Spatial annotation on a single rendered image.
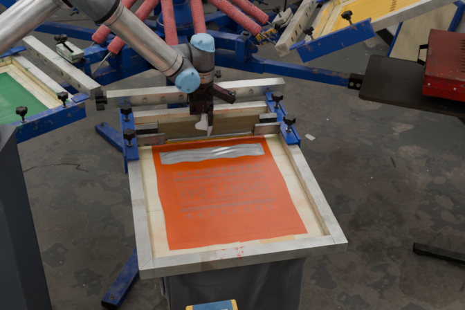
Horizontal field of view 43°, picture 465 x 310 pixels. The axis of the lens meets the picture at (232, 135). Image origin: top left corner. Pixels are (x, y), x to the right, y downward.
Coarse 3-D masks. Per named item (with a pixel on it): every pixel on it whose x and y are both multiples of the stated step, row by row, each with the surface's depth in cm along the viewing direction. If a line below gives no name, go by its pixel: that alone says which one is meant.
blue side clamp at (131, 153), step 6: (120, 114) 214; (132, 114) 216; (120, 120) 211; (132, 120) 213; (120, 126) 208; (126, 126) 210; (132, 126) 210; (126, 144) 201; (126, 150) 198; (132, 150) 198; (126, 156) 194; (132, 156) 195; (138, 156) 195; (126, 162) 195; (126, 168) 196
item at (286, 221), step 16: (224, 144) 210; (224, 160) 203; (240, 160) 203; (256, 160) 203; (272, 160) 204; (272, 176) 196; (272, 192) 189; (288, 192) 189; (288, 208) 183; (240, 224) 177; (256, 224) 177; (272, 224) 177; (288, 224) 177; (240, 240) 171
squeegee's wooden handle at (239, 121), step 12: (168, 120) 203; (180, 120) 203; (192, 120) 204; (216, 120) 206; (228, 120) 207; (240, 120) 208; (252, 120) 209; (168, 132) 204; (180, 132) 205; (192, 132) 206; (204, 132) 208; (216, 132) 209
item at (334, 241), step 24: (144, 120) 219; (312, 192) 184; (144, 216) 173; (144, 240) 165; (288, 240) 167; (312, 240) 167; (336, 240) 167; (144, 264) 158; (168, 264) 158; (192, 264) 159; (216, 264) 161; (240, 264) 163
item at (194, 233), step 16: (176, 144) 210; (192, 144) 210; (208, 144) 210; (160, 160) 202; (208, 160) 202; (160, 176) 194; (160, 192) 188; (176, 208) 182; (176, 224) 176; (192, 224) 176; (208, 224) 176; (224, 224) 176; (176, 240) 170; (192, 240) 170; (208, 240) 171; (224, 240) 171
